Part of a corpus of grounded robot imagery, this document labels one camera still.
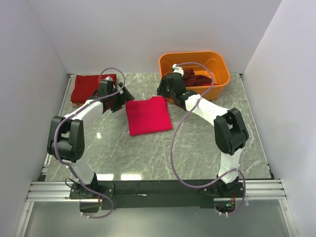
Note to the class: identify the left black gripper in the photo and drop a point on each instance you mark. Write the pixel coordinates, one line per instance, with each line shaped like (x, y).
(123, 98)

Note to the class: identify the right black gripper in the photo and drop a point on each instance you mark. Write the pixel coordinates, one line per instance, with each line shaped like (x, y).
(161, 90)

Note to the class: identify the pink t shirt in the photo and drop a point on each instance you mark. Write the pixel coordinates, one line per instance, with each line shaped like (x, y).
(148, 116)

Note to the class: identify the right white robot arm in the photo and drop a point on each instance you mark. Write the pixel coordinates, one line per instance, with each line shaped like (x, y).
(229, 129)

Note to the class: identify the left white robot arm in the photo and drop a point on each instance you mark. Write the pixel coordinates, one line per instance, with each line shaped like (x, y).
(66, 140)

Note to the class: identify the dark maroon t shirt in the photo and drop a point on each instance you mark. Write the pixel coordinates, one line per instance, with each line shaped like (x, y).
(190, 79)

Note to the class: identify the folded red t shirt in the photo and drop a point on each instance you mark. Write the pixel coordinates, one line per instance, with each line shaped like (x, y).
(84, 88)

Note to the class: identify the black base beam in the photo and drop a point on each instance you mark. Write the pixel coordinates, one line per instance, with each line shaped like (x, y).
(163, 193)

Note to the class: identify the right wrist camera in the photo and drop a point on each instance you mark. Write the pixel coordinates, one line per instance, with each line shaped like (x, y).
(177, 70)

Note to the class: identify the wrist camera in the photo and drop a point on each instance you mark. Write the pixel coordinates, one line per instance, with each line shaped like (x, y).
(177, 70)
(107, 78)

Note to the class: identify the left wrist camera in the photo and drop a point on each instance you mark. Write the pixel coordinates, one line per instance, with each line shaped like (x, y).
(107, 78)

